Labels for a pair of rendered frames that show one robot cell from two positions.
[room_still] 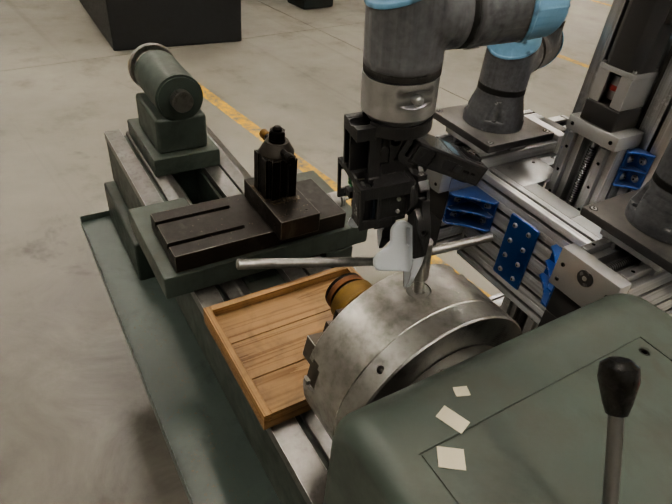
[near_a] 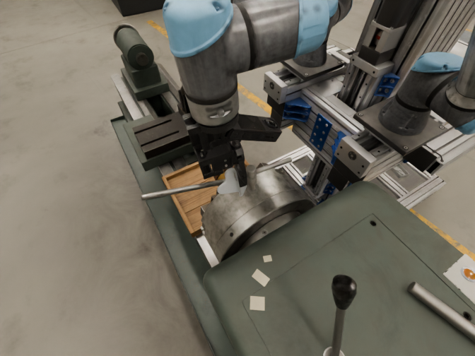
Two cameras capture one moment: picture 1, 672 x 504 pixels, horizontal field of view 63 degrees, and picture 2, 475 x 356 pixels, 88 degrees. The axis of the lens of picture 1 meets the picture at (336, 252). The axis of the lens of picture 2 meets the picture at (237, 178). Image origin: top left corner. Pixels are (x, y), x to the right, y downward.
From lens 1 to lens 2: 0.25 m
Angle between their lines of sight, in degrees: 17
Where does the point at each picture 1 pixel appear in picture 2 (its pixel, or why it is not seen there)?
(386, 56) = (191, 87)
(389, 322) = (236, 208)
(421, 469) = (240, 311)
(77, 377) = (126, 191)
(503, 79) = not seen: hidden behind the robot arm
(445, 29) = (229, 66)
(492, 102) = not seen: hidden behind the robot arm
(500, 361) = (291, 236)
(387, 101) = (201, 114)
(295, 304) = not seen: hidden behind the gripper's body
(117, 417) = (145, 208)
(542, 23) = (306, 47)
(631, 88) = (389, 38)
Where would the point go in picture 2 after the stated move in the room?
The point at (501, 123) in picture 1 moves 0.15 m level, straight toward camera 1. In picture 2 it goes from (313, 61) to (307, 80)
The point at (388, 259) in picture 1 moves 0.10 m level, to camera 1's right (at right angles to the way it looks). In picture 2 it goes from (225, 188) to (276, 191)
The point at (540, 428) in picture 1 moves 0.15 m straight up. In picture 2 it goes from (308, 280) to (333, 253)
